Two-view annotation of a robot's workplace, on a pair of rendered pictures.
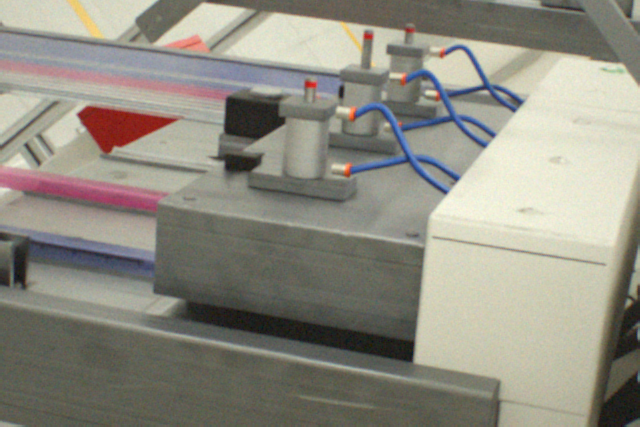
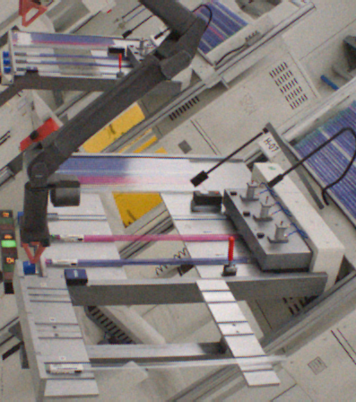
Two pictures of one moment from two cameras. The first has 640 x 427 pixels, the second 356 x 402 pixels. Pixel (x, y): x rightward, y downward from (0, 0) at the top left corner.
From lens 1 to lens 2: 1.41 m
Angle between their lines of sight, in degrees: 34
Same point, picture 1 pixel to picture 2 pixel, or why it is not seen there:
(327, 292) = (295, 262)
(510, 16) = not seen: hidden behind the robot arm
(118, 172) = (186, 225)
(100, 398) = (261, 292)
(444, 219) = (321, 249)
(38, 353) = (251, 287)
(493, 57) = not seen: outside the picture
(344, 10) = (71, 86)
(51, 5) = not seen: outside the picture
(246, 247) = (282, 257)
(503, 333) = (326, 264)
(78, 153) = not seen: hidden behind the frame
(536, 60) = (13, 21)
